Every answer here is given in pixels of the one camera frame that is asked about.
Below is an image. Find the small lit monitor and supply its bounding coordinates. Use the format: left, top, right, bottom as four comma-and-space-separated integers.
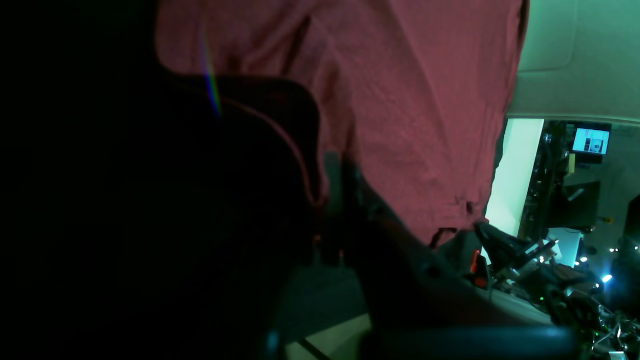
571, 125, 611, 156

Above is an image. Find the red long-sleeve T-shirt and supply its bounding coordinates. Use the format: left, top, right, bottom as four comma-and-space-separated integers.
155, 0, 530, 248

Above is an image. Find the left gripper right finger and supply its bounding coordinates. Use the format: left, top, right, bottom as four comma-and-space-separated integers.
322, 152, 576, 360

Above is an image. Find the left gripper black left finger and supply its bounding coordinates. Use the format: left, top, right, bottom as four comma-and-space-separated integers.
1, 73, 322, 360

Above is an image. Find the black orange clamp right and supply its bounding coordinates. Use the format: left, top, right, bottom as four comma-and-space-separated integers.
467, 249, 490, 290

